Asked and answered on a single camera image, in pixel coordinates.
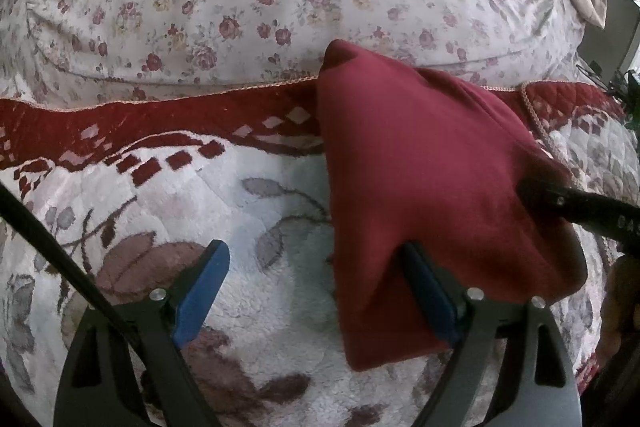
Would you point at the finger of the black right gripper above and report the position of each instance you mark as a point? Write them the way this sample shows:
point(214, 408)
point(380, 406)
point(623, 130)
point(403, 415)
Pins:
point(596, 213)

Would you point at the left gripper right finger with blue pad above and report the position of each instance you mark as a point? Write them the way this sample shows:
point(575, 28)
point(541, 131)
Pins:
point(446, 307)

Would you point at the dark red garment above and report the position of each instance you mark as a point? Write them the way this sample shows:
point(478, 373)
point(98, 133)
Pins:
point(419, 155)

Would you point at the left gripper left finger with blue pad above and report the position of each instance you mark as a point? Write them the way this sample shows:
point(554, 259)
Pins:
point(185, 305)

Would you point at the red and white plush blanket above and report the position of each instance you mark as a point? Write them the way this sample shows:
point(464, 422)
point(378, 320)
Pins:
point(134, 191)

